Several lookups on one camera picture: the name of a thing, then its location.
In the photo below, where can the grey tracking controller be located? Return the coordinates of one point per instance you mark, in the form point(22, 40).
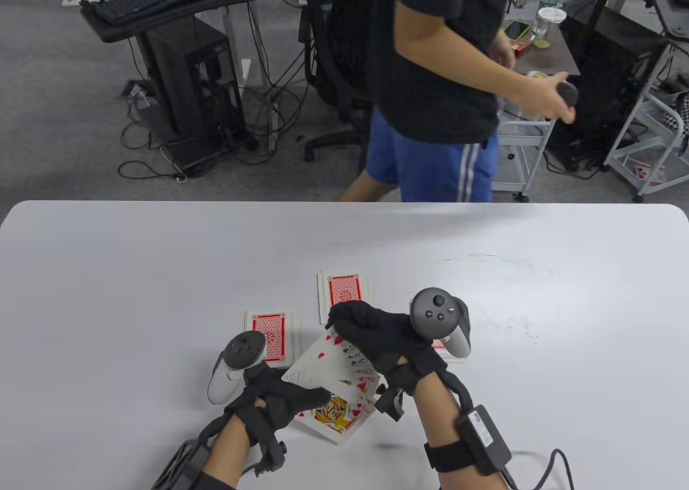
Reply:
point(436, 309)
point(226, 377)

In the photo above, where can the black handheld controller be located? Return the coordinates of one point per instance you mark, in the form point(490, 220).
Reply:
point(569, 92)

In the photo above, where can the person's left forearm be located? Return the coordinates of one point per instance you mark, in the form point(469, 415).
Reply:
point(229, 449)

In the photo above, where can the red white small box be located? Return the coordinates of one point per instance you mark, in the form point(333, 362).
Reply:
point(648, 175)

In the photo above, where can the person's right hand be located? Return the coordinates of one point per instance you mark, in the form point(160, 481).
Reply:
point(387, 339)

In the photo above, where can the black computer tower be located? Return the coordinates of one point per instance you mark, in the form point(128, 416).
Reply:
point(183, 70)
point(603, 54)

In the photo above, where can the red-backed playing card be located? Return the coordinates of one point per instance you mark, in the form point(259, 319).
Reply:
point(328, 371)

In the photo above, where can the card pile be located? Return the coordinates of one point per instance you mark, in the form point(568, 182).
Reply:
point(455, 356)
point(274, 334)
point(344, 288)

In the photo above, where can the black mesh office chair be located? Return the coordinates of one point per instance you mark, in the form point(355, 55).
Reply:
point(339, 43)

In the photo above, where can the black white checkered cloth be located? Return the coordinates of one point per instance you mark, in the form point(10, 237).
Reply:
point(679, 116)

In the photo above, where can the green-cased phone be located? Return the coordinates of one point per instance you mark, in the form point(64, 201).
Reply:
point(518, 28)

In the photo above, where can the brown side table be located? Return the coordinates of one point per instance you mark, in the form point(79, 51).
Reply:
point(554, 54)

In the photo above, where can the glass jar white lid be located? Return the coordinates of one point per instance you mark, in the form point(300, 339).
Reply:
point(549, 24)

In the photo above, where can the person's left hand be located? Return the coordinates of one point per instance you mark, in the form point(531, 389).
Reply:
point(269, 398)

